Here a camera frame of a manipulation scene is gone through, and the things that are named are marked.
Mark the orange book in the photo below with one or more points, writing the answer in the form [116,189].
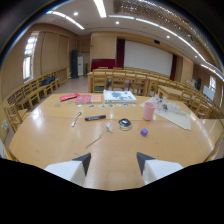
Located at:
[96,98]

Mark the window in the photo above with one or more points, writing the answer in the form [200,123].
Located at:
[29,56]

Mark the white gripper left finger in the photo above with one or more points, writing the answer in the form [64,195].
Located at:
[70,170]

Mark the beige paper sheet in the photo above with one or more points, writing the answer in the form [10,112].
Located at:
[173,115]

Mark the metal spoon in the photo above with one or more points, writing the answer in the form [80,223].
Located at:
[76,119]

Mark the black marker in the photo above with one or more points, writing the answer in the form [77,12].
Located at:
[95,117]

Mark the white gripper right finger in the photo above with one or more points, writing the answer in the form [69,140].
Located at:
[156,170]

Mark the white projection screen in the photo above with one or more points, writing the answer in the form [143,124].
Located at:
[148,58]

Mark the pink plastic cup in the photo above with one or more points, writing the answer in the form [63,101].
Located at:
[148,111]

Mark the wooden side desk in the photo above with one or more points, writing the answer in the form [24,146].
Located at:
[173,92]

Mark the white crumpled wrapper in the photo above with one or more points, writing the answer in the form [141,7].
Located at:
[109,126]

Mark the white printed box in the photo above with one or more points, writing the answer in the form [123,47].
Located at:
[119,96]

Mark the red book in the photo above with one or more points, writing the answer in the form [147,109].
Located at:
[83,99]

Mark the clear plastic packaging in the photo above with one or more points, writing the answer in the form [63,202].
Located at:
[165,105]

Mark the red flat packet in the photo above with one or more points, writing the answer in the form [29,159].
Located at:
[69,97]

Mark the thin wooden stick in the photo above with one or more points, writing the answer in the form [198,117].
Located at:
[93,141]

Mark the black bag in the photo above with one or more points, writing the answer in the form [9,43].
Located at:
[48,80]

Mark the wooden chair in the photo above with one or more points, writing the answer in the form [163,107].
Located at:
[14,115]
[138,84]
[118,80]
[100,81]

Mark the red cloth podium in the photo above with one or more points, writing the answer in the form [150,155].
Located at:
[103,64]

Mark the small purple cube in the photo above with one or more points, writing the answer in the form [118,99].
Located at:
[144,132]

